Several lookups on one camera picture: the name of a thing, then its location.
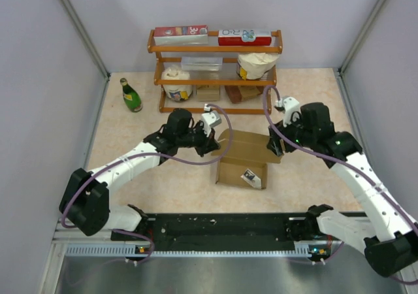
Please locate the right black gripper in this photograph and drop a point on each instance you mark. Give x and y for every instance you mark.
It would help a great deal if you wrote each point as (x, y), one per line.
(274, 143)

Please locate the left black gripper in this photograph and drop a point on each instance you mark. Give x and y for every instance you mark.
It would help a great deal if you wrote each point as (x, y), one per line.
(211, 144)

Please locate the brown cardboard box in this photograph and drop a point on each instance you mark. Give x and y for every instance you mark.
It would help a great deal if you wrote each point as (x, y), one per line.
(241, 150)

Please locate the small clear plastic packet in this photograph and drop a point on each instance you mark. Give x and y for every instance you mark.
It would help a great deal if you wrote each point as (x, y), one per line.
(252, 179)

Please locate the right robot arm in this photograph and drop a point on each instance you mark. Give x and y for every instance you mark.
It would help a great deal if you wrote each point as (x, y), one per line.
(389, 240)

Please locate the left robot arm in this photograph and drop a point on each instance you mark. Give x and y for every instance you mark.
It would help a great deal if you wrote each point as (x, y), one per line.
(86, 202)

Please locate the red white carton box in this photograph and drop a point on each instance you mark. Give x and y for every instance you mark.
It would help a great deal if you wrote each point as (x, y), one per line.
(244, 37)

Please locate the red silver foil box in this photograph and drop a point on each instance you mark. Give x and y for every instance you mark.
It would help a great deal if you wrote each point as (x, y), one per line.
(182, 35)

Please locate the tan cardboard block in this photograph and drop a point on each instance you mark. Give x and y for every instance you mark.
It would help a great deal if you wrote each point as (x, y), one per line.
(207, 93)

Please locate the brown brick package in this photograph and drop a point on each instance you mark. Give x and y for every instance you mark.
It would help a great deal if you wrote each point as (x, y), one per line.
(238, 94)

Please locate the small white flour bag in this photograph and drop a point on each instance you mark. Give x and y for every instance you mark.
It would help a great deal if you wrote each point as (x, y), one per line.
(177, 90)

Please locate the wooden three-tier shelf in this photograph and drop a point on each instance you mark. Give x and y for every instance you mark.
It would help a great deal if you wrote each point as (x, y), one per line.
(227, 76)

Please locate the large white paper bag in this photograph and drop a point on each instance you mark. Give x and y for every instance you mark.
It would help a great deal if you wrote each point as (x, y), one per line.
(253, 66)

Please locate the clear plastic container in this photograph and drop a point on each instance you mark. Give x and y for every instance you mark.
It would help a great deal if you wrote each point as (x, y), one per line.
(201, 63)

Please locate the green glass bottle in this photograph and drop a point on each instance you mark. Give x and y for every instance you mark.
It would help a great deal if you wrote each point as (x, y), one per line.
(130, 96)

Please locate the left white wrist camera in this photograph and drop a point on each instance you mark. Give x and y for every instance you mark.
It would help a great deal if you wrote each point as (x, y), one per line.
(210, 119)

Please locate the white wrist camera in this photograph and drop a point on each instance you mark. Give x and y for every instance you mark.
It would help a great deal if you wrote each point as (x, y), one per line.
(210, 119)
(288, 105)

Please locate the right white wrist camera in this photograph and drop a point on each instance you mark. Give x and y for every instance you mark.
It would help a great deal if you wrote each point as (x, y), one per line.
(288, 105)

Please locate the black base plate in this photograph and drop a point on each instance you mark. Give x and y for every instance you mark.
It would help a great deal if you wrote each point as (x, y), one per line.
(229, 232)

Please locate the grey slotted cable duct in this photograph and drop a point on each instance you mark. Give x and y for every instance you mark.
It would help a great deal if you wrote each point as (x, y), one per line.
(131, 250)

